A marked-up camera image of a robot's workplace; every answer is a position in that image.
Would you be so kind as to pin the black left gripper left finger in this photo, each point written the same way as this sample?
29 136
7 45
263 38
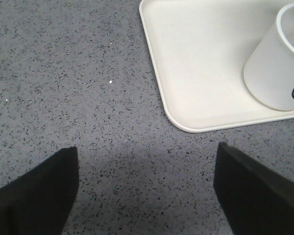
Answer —
40 201

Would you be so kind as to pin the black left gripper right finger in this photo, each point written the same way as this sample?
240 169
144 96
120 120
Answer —
254 199

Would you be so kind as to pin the white smiley mug black handle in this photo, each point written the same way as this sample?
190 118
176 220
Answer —
269 71

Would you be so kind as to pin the cream rectangular plastic tray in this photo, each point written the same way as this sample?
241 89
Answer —
198 50

